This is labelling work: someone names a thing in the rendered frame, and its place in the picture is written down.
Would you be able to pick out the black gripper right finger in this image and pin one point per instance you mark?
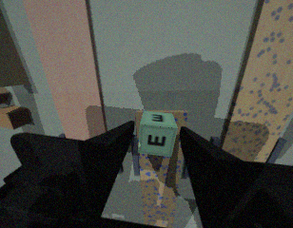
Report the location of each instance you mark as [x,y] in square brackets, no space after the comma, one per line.
[223,184]

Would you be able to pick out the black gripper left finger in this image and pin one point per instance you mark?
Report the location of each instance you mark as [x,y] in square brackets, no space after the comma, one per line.
[96,161]

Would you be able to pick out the green labelled cube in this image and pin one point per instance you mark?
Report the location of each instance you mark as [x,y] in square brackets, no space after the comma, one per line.
[157,133]

